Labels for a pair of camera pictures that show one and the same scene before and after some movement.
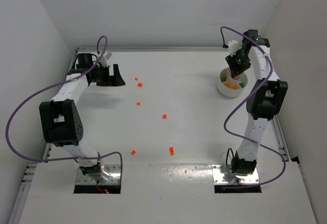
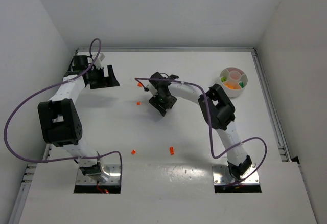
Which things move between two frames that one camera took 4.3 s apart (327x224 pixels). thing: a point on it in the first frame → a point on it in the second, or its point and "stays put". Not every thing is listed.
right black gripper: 238,68 → 160,105
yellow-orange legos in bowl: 232,85 stays put
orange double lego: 171,151 stays put
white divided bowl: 230,86 stays put
